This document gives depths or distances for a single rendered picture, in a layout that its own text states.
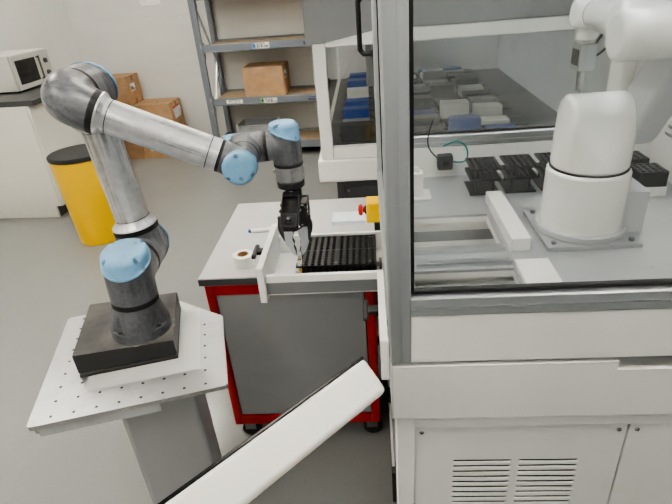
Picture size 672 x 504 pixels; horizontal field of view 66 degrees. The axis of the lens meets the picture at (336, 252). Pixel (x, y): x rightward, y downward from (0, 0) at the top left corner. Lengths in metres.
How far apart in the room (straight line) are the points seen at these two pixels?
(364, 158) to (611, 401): 1.44
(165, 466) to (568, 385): 1.10
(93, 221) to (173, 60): 2.53
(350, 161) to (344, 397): 1.71
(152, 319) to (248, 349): 0.58
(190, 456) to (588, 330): 1.11
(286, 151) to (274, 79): 3.99
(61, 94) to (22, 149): 3.51
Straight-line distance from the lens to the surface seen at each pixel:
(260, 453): 0.56
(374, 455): 2.09
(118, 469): 2.30
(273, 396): 2.03
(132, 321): 1.39
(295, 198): 1.34
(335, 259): 1.44
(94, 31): 6.36
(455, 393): 1.07
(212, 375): 1.34
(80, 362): 1.45
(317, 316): 1.77
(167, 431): 1.56
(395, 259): 0.88
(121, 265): 1.32
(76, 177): 3.90
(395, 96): 0.79
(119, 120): 1.21
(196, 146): 1.19
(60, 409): 1.41
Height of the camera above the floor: 1.60
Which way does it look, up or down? 28 degrees down
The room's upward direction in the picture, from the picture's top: 5 degrees counter-clockwise
